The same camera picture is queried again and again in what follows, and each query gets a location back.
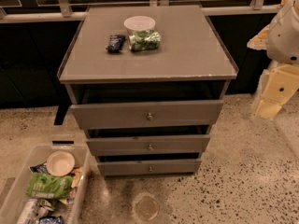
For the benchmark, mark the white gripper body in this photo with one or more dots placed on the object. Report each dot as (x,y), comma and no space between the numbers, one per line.
(284,36)

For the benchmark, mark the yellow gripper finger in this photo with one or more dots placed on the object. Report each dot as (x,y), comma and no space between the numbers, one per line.
(259,41)

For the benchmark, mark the grey bottom drawer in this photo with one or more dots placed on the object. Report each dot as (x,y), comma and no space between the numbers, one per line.
(161,167)

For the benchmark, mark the grey drawer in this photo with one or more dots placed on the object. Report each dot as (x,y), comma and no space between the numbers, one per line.
(148,145)
(161,167)
(149,114)

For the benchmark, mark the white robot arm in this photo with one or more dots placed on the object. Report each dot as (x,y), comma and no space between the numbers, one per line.
(280,40)

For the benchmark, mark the grey middle drawer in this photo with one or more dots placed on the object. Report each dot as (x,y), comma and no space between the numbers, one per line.
(148,145)

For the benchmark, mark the grey drawer cabinet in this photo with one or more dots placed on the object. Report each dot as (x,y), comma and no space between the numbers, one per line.
(191,64)

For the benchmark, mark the grey top drawer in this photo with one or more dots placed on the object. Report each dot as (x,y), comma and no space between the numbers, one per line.
(149,114)

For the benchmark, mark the green snack bag on cabinet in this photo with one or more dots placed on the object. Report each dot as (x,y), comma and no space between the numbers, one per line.
(144,40)

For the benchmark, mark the white plastic bowl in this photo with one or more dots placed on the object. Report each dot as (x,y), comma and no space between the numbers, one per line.
(139,23)

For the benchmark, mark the dark blue snack packet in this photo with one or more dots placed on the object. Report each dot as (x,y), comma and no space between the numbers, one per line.
(115,43)

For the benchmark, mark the round floor drain cover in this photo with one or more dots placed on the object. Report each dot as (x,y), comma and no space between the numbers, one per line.
(145,207)

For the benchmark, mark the cream bowl in bin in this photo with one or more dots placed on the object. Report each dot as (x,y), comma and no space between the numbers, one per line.
(60,163)

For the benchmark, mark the clear plastic storage bin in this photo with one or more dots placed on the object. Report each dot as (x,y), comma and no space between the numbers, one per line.
(17,198)

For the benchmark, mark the green chip bag in bin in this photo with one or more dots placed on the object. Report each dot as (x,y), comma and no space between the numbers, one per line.
(47,186)

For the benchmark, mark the blue packet in bin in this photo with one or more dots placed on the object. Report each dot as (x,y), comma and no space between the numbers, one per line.
(51,220)

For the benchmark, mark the white packet in bin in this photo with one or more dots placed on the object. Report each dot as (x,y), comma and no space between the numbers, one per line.
(34,210)

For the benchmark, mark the metal railing frame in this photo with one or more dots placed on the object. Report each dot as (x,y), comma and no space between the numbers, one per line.
(149,3)

